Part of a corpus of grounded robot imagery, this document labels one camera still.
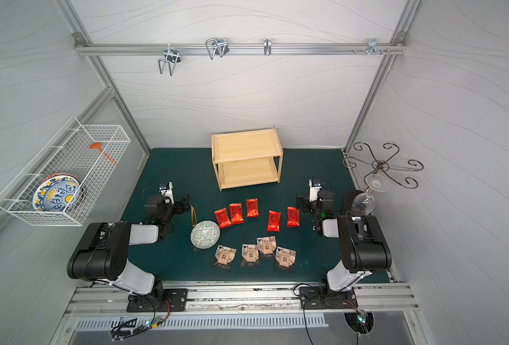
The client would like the floral tea bag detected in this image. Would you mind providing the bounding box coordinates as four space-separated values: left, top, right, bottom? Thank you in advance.
213 245 237 271
257 236 277 258
241 244 261 267
274 247 296 272

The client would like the wooden two-tier shelf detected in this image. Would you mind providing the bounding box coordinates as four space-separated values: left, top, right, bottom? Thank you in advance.
211 127 284 191

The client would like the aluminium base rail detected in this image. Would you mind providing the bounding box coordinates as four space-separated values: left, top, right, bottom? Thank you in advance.
64 282 420 318

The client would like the green table mat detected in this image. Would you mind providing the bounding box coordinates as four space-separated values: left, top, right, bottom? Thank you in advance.
122 148 355 283

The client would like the small metal hook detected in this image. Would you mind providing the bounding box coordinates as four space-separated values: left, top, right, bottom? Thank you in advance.
263 38 272 56

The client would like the white vented cable duct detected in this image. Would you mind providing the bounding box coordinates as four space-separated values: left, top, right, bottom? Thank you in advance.
75 313 328 331

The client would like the metal double hook middle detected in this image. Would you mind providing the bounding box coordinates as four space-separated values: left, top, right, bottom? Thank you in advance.
205 38 229 60

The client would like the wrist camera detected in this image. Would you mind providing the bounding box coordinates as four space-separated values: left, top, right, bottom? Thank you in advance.
309 179 322 202
159 181 175 204

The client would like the white wire basket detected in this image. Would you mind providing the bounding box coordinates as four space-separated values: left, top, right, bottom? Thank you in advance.
0 116 131 227

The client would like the green patterned round bowl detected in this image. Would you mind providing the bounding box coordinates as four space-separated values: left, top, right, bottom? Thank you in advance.
190 221 220 250

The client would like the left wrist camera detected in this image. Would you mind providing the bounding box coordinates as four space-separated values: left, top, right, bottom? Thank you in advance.
159 181 175 204

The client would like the metal double hook left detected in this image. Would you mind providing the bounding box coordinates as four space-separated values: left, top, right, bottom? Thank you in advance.
158 45 181 76

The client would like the metal double hook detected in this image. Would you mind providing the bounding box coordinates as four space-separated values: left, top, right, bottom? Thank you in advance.
205 38 229 60
158 45 181 76

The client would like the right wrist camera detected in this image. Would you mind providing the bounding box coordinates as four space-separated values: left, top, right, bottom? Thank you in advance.
309 179 322 202

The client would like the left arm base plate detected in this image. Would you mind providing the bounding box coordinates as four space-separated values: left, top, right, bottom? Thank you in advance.
126 288 188 313

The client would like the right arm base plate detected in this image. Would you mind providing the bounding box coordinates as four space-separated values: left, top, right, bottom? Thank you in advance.
293 284 358 311

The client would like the aluminium crossbar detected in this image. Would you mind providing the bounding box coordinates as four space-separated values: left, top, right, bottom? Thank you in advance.
75 42 408 57

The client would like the blue yellow patterned plate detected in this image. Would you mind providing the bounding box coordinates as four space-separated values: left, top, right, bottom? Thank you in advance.
32 174 83 212

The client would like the black metal glass rack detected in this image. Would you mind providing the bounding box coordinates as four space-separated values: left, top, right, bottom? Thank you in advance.
343 142 424 203

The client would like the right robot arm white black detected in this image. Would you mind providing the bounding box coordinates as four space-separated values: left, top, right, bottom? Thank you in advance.
296 190 392 293

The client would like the clear wine glass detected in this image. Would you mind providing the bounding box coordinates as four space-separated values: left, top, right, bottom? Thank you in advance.
351 173 391 216

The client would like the red tea bag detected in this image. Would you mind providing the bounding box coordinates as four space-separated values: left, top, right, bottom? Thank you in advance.
214 208 231 229
246 198 260 218
267 211 281 232
229 203 244 225
287 207 300 228

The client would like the metal hook right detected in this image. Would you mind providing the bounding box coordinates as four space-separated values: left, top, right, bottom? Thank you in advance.
352 39 391 56

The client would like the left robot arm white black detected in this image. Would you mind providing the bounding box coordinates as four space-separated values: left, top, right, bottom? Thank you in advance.
67 195 191 300

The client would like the orange spatula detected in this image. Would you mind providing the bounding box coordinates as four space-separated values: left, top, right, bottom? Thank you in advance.
89 142 118 166

